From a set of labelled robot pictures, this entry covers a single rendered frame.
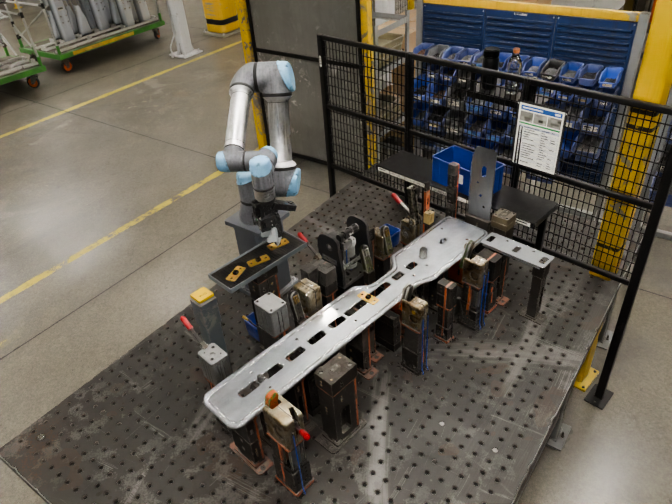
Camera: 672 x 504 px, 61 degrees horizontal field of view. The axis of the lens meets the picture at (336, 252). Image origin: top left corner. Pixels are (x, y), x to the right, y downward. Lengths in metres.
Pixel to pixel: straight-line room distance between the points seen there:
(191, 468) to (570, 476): 1.71
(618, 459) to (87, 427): 2.32
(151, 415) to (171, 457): 0.22
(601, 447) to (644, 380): 0.54
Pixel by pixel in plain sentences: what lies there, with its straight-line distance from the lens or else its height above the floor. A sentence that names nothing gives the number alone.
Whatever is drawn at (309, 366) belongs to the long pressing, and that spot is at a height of 1.00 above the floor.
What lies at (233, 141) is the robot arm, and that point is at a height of 1.54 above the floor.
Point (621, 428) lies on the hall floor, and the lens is 3.22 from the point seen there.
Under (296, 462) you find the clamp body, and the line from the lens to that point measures 1.90.
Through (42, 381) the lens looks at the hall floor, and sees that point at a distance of 3.76.
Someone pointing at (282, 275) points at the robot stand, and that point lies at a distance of 2.64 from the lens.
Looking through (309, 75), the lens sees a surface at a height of 0.91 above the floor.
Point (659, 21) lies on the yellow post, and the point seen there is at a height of 1.83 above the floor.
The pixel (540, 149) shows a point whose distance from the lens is 2.68.
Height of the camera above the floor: 2.41
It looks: 36 degrees down
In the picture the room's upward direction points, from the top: 5 degrees counter-clockwise
